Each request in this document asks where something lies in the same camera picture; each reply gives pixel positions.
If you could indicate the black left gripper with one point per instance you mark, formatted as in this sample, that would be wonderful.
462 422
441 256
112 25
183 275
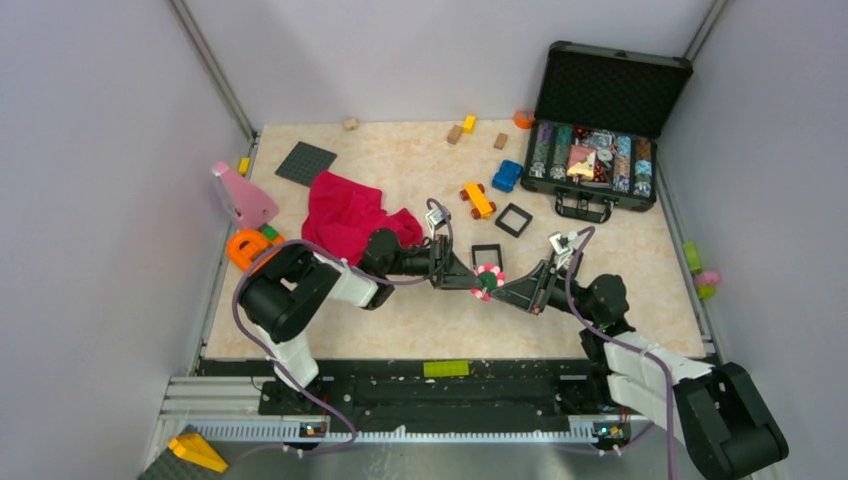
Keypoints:
447 271

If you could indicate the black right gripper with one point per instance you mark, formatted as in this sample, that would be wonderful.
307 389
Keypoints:
531 291

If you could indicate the pink flower brooch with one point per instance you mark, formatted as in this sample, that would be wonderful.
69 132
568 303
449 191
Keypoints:
491 277

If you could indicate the magenta garment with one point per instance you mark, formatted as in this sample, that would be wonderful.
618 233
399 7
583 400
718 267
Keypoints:
342 215

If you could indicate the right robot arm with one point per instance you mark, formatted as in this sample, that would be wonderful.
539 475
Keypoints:
715 411

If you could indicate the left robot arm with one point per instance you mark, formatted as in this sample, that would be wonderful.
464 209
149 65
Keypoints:
284 293

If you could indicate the yellow toy car red wheels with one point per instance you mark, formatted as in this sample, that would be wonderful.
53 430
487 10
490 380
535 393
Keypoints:
481 206

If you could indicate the green flat brick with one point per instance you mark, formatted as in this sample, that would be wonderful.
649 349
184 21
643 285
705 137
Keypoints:
446 368

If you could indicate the blue toy car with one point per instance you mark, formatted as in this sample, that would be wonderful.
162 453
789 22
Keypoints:
507 176

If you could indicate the playing card box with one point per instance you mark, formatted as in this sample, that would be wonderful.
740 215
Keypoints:
581 162

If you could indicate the black poker chip case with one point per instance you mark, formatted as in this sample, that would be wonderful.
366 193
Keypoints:
615 101

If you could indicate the orange object behind case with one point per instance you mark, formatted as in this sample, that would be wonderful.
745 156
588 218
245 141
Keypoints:
524 119

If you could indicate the green pink toy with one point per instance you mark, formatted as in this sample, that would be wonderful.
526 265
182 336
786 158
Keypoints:
704 281

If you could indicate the small tan wooden block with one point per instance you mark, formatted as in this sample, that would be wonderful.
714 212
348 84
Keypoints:
350 124

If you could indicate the dark grey building baseplate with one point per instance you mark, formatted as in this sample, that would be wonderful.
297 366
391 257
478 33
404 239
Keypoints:
304 163

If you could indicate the pink plastic piece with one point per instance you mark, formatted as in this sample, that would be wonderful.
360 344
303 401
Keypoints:
248 206

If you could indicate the orange plastic toy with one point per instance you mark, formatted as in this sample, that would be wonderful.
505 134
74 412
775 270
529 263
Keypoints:
245 246

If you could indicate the small yellow block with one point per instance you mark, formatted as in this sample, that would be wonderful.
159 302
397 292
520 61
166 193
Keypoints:
244 166

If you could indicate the yellow wedge brick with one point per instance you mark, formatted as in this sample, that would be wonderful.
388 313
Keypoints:
193 448

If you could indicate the black square frame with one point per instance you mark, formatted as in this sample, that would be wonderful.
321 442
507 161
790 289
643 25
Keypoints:
514 220
487 256

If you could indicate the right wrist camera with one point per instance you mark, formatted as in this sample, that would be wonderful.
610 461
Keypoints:
563 247

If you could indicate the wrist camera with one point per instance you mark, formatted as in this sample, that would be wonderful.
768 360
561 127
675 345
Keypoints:
563 247
437 217

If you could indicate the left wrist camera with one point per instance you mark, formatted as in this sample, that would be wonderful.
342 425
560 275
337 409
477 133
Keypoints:
437 217

